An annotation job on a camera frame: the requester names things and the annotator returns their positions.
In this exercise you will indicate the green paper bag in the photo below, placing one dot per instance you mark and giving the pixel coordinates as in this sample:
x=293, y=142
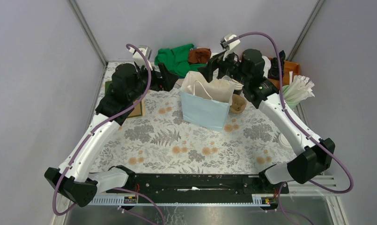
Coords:
x=139, y=109

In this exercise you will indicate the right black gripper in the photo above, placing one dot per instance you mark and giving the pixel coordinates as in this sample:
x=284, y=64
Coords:
x=218, y=61

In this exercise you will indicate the black plastic bags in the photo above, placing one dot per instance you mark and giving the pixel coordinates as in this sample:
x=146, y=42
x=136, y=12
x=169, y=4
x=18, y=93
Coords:
x=279, y=66

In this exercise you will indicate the brown cloth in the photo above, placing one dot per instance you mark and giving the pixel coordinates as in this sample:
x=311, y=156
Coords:
x=199, y=56

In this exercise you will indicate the light blue paper bag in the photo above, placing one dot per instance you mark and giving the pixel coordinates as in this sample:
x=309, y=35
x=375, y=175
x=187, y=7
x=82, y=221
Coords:
x=206, y=104

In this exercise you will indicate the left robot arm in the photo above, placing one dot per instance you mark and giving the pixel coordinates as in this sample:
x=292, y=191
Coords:
x=129, y=85

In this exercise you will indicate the wooden compartment tray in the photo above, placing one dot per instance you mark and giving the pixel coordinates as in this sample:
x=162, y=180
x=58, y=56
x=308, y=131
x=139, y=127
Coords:
x=288, y=66

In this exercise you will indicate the white cup lid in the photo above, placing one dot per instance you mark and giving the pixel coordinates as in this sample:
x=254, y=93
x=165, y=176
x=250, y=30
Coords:
x=283, y=142

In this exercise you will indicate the white cloth on tray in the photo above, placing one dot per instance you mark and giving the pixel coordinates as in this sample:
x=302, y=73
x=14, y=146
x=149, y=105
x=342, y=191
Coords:
x=267, y=66

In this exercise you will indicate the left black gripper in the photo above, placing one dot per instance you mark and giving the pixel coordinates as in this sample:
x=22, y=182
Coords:
x=166, y=82

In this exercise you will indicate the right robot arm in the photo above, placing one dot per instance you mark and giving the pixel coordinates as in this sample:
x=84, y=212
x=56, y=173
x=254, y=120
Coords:
x=313, y=153

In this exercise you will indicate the green cloth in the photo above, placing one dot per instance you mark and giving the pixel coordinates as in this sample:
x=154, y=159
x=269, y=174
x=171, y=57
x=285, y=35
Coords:
x=176, y=60

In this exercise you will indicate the white wrapped straws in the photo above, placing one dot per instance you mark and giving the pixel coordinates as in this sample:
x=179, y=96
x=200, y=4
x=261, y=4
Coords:
x=300, y=88

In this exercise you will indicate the stack of paper cups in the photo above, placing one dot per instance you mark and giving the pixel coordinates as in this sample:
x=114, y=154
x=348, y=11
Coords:
x=238, y=87

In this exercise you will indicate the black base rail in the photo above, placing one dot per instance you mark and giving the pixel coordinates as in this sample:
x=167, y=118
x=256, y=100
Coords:
x=199, y=188

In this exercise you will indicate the green straw holder cup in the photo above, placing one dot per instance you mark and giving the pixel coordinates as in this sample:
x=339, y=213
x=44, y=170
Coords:
x=292, y=104

